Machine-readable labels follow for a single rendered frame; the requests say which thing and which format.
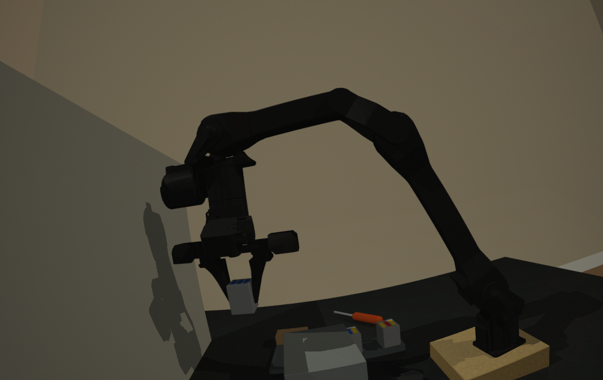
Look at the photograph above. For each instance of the orange-handled screwdriver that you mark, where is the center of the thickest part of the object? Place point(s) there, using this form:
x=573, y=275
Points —
x=372, y=319

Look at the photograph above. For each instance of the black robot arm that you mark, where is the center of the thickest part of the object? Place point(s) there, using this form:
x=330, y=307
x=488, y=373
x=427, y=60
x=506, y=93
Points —
x=395, y=138

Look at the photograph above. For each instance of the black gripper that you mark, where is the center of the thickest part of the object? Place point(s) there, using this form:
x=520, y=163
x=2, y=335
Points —
x=261, y=249

